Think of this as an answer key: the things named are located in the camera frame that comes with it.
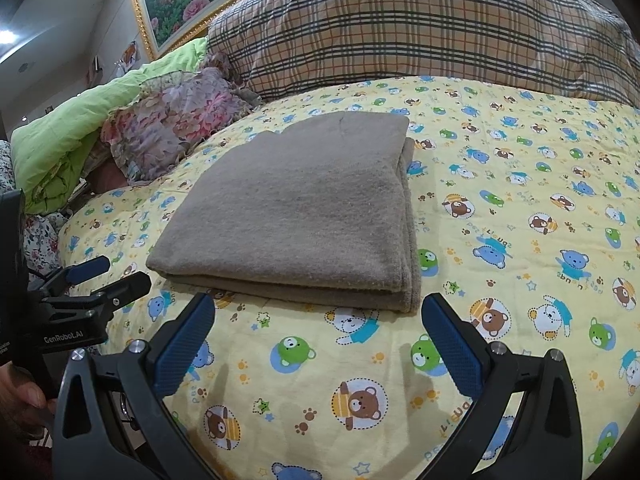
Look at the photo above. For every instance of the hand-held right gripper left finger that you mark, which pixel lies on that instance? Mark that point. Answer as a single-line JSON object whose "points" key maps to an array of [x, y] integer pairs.
{"points": [[180, 355]]}

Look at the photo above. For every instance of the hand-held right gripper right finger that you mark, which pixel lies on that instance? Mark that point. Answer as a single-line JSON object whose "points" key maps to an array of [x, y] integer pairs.
{"points": [[457, 355]]}

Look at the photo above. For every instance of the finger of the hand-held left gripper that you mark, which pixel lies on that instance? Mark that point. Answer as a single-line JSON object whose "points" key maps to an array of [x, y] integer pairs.
{"points": [[125, 287], [90, 267]]}

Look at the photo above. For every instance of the beige knit sweater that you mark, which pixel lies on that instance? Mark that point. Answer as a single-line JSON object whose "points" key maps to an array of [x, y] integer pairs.
{"points": [[300, 210]]}

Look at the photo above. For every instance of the person's left hand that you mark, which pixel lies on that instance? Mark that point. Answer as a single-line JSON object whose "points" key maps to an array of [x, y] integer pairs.
{"points": [[27, 400]]}

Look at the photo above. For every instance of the dark floral cloth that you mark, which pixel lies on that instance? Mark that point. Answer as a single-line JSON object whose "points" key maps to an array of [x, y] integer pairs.
{"points": [[42, 240]]}

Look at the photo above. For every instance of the green quilt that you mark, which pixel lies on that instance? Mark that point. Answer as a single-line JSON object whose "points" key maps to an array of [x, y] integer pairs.
{"points": [[65, 125]]}

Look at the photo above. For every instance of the floral ruffled pillow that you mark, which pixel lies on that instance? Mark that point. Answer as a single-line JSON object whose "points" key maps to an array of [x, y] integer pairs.
{"points": [[170, 115]]}

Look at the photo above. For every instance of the yellow bear print bedsheet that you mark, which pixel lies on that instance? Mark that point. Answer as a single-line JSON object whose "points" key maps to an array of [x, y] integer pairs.
{"points": [[500, 185]]}

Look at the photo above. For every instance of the plaid beige pillow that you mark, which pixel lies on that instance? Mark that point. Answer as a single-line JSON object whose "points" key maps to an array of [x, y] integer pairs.
{"points": [[425, 25]]}

